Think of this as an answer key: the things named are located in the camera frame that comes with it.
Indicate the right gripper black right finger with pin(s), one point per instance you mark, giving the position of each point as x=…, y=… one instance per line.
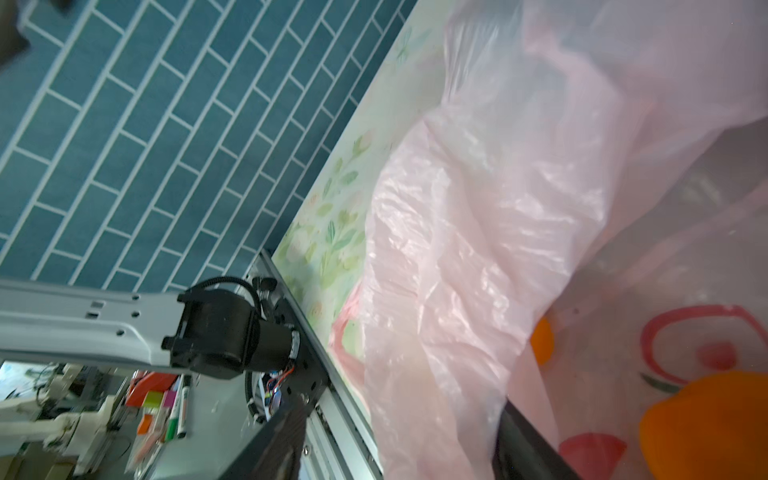
x=522, y=453

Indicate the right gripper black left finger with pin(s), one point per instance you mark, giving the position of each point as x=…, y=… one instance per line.
x=277, y=449

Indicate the orange fruit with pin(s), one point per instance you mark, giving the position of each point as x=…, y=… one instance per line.
x=713, y=428
x=542, y=341

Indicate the pink plastic bag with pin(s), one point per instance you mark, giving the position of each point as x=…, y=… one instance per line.
x=599, y=163

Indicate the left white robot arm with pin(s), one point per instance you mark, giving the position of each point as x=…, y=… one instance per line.
x=217, y=328

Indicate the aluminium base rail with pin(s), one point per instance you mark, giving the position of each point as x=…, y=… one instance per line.
x=339, y=441

